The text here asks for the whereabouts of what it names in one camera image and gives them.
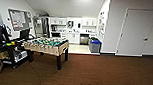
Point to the white two-door base cabinet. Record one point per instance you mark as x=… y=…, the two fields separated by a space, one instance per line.
x=73 y=38

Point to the grey bin blue lid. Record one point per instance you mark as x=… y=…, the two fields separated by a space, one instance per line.
x=95 y=47

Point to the white door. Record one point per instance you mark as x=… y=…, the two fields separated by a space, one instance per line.
x=138 y=33

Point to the grey bulletin board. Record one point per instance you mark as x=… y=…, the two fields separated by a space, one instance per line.
x=20 y=20

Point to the white two-door wall cabinet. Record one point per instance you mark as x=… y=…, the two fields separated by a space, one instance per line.
x=58 y=21

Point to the yellow green object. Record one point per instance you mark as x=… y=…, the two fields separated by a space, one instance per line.
x=10 y=43

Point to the green foosball table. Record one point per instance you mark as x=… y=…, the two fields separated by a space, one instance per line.
x=45 y=45

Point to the black coffee machine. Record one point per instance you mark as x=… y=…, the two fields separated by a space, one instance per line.
x=53 y=28

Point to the stainless steel refrigerator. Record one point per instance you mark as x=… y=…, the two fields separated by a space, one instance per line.
x=42 y=26

